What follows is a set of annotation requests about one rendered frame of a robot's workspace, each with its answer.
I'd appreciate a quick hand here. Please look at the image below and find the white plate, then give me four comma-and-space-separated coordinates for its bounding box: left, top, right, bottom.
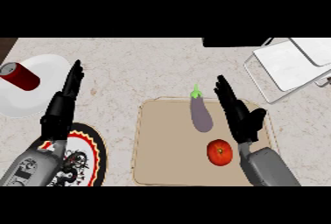
0, 53, 72, 119

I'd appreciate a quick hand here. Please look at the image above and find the black red patterned plate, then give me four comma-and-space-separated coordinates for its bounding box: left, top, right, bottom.
38, 122, 109, 187

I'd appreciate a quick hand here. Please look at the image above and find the red tomato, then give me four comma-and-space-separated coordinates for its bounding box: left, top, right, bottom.
205, 138, 233, 167

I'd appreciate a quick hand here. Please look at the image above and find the beige tray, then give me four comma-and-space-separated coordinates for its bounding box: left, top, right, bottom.
129, 96, 280, 187

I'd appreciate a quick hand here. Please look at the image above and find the purple eggplant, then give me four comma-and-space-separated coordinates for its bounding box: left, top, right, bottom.
188, 84, 214, 133

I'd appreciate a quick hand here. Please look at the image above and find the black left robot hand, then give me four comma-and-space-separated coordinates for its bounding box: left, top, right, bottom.
38, 59, 85, 144

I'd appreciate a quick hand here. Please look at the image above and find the red can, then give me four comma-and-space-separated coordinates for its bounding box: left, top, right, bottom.
0, 61, 41, 92

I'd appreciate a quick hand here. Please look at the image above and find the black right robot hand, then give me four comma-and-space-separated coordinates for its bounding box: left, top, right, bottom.
212, 74, 267, 144

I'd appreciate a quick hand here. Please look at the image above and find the white tiered shelf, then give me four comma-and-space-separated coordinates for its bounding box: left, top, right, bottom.
242, 38, 331, 105

